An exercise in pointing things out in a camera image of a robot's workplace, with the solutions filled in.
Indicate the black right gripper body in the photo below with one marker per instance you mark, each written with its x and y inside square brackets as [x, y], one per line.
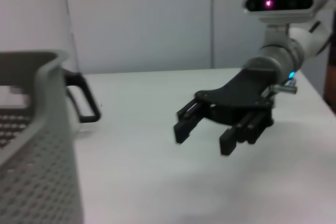
[241, 95]

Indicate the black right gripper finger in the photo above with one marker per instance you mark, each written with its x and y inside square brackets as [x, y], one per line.
[244, 132]
[189, 121]

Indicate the grey perforated plastic storage bin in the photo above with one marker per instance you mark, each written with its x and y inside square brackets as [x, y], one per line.
[39, 155]

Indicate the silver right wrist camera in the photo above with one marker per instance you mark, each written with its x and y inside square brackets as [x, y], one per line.
[281, 3]

